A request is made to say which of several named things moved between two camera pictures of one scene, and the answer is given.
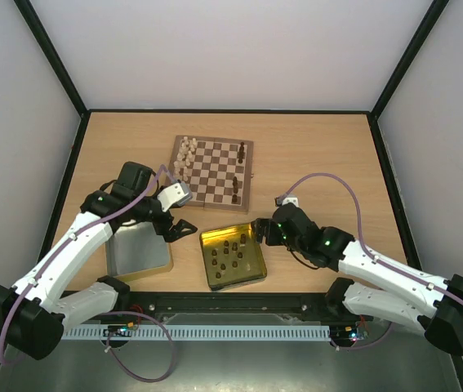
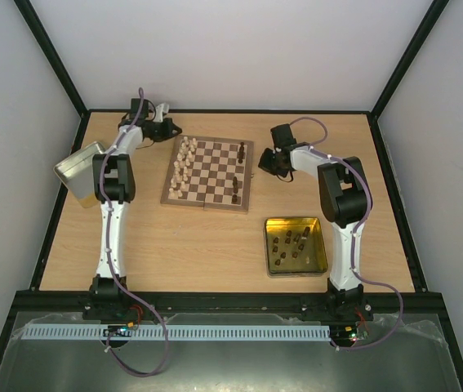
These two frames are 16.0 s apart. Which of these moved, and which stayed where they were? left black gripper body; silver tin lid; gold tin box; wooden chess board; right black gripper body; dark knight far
Moved: left black gripper body; right black gripper body; silver tin lid; gold tin box
Stayed: wooden chess board; dark knight far
